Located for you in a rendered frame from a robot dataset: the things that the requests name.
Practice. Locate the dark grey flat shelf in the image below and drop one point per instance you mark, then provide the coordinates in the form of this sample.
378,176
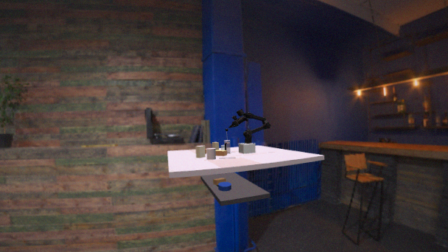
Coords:
241,191

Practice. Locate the blue short cylinder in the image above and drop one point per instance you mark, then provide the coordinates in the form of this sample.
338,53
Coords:
224,186

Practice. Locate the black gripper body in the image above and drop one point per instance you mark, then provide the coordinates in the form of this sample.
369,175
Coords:
239,121

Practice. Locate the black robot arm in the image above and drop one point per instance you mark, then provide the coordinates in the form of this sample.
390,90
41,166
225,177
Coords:
248,133

